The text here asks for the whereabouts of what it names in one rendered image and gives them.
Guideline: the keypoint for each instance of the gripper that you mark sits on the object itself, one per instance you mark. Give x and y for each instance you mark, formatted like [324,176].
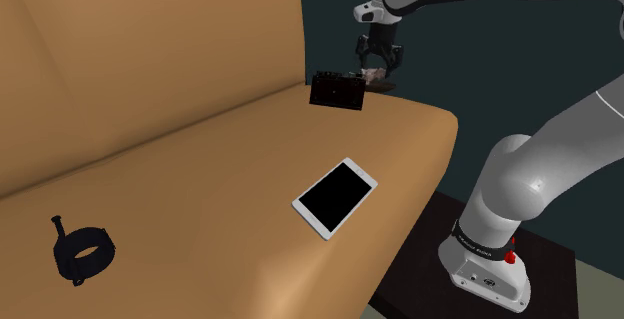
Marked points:
[382,36]

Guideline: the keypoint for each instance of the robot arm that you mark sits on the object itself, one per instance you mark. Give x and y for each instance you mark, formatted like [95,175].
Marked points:
[516,181]

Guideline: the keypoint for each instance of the pale crumpled object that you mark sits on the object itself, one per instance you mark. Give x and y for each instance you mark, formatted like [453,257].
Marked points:
[374,74]

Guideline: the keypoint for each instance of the black box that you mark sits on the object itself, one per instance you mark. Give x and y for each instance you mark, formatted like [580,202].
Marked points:
[337,92]

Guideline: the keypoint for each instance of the white tablet with black screen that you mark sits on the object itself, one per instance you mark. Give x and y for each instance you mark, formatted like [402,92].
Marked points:
[335,198]

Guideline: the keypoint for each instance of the tan sofa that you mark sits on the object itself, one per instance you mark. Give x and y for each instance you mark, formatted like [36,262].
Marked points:
[195,162]

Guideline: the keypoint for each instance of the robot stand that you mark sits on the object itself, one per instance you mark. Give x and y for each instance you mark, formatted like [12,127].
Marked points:
[429,269]

